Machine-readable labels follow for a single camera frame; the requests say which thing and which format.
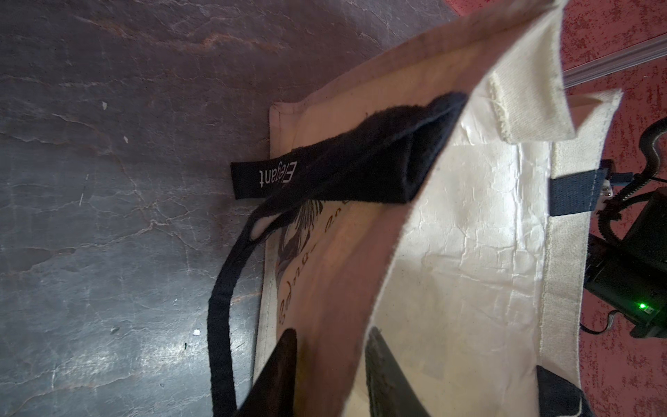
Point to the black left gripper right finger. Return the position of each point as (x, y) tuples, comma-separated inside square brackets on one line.
[(389, 391)]

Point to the cream canvas tote bag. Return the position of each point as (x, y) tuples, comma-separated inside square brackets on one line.
[(440, 192)]

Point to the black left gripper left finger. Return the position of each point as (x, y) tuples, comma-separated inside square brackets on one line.
[(273, 393)]

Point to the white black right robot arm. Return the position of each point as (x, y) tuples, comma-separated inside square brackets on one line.
[(626, 265)]

